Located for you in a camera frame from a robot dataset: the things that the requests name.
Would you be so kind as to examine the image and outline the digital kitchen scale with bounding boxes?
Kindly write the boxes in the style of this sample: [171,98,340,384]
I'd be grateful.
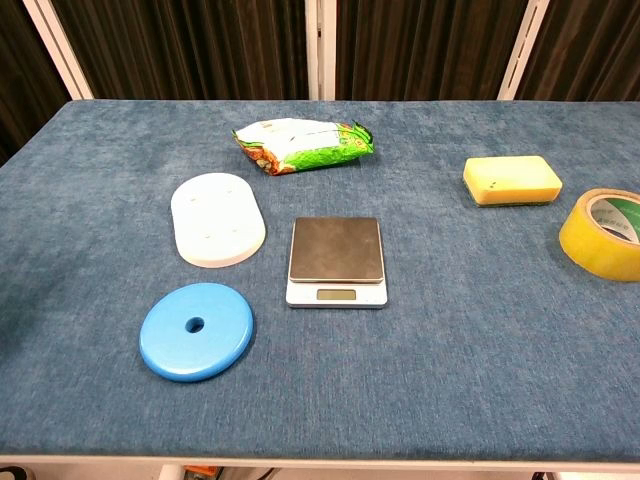
[285,216,390,310]

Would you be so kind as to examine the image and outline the blue disc with centre hole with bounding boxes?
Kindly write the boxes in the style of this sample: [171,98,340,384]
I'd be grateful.
[138,282,256,384]

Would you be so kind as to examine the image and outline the green white snack bag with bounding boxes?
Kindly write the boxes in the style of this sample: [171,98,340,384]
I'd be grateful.
[231,117,376,177]

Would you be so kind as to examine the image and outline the white oval plastic board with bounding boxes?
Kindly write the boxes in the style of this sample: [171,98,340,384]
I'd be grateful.
[170,172,268,269]

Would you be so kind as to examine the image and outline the blue fabric table cover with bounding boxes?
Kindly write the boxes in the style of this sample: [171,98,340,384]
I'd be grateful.
[0,99,640,464]

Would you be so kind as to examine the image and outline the yellow sponge with green base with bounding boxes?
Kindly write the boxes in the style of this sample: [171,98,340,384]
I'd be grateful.
[462,155,564,208]

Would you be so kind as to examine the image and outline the dark pleated curtain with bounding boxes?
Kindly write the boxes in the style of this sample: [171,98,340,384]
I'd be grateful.
[0,0,640,166]

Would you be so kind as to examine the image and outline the yellow packing tape roll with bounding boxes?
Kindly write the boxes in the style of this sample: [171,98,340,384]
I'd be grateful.
[558,188,640,284]

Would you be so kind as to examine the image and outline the white frame post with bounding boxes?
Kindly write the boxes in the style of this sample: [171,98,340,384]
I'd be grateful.
[496,0,552,102]
[22,0,95,101]
[304,0,339,101]

